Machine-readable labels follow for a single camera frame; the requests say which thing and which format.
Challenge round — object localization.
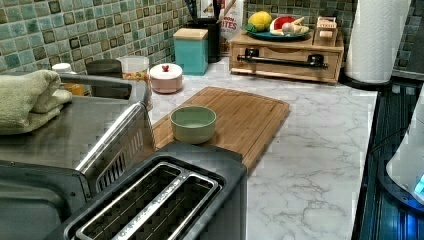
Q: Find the black drawer handle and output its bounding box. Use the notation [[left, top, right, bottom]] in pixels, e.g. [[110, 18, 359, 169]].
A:
[[237, 48, 328, 69]]

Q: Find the green ceramic bowl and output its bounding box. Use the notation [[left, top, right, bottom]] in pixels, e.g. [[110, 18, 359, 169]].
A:
[[170, 106, 217, 144]]

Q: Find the bamboo cutting board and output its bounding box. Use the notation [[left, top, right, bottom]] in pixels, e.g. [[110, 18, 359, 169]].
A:
[[151, 86, 291, 174]]

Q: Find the pink lidded ceramic jar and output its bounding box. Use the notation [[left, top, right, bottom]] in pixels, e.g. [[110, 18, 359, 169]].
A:
[[150, 63, 183, 94]]

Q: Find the black two-slot toaster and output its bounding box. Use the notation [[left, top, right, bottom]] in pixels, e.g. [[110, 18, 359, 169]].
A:
[[44, 142, 247, 240]]

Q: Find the teal canister with wooden lid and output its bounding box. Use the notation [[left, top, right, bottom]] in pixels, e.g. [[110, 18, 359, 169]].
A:
[[173, 28, 208, 75]]

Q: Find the black utensil holder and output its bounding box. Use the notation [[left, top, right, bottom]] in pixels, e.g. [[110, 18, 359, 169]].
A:
[[186, 18, 221, 63]]

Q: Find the clear jar with contents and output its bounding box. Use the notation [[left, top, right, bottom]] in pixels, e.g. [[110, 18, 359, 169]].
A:
[[119, 56, 149, 83]]

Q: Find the blue plate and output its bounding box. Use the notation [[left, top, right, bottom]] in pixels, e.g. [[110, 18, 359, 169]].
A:
[[246, 27, 310, 42]]

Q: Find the snack box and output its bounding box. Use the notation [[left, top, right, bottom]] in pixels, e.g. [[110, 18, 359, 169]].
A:
[[221, 0, 244, 41]]

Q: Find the toy lemon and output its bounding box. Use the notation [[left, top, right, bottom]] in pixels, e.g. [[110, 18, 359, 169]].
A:
[[248, 11, 272, 32]]

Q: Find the toy watermelon slice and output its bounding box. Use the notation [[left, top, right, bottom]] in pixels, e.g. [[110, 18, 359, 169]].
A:
[[269, 16, 294, 31]]

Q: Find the dark grey cup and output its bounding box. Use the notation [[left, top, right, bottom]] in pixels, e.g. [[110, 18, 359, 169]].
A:
[[86, 59, 122, 78]]

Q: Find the toy garlic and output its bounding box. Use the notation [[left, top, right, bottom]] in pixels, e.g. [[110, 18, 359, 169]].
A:
[[282, 22, 294, 33]]

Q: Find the orange bottle with white cap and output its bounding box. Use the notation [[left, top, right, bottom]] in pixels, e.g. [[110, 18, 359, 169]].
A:
[[51, 62, 85, 97]]

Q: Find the small tea box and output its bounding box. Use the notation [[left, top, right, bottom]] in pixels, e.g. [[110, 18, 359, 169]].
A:
[[313, 16, 338, 47]]

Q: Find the stainless toaster oven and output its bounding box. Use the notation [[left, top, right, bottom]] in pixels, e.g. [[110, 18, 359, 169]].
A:
[[0, 74, 155, 240]]

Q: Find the folded green towel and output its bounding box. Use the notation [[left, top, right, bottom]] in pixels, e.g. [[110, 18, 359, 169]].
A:
[[0, 70, 72, 135]]

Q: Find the paper towel roll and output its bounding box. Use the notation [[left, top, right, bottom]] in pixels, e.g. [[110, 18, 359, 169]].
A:
[[345, 0, 412, 84]]

